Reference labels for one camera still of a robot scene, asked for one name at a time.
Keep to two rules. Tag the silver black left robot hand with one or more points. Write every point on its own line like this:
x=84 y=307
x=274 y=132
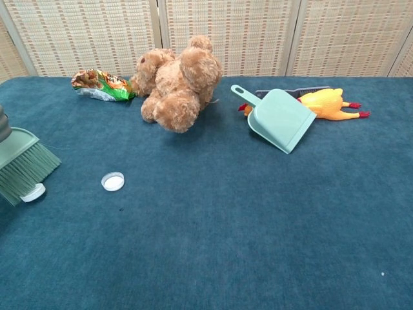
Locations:
x=4 y=126

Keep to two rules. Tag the small mint green broom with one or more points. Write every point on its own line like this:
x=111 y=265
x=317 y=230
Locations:
x=22 y=161

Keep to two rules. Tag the white flat-topped bottle cap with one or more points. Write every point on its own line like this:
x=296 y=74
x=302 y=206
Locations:
x=35 y=193

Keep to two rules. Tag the white hollow bottle cap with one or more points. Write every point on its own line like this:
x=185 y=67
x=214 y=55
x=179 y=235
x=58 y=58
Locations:
x=113 y=182

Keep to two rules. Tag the green orange snack bag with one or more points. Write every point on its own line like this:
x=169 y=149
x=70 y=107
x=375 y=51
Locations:
x=106 y=87

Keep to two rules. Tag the woven bamboo folding screen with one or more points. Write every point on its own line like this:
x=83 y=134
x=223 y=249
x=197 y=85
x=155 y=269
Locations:
x=96 y=32

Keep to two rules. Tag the brown plush teddy bear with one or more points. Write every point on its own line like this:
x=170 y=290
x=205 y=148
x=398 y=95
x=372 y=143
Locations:
x=180 y=90

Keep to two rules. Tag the blue felt table cover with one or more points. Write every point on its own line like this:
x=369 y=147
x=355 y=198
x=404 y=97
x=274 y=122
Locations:
x=209 y=226

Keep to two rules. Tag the mint green dustpan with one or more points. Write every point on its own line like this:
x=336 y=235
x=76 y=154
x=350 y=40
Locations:
x=280 y=119

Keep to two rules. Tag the yellow rubber chicken toy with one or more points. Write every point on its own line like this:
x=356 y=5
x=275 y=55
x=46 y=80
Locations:
x=326 y=103

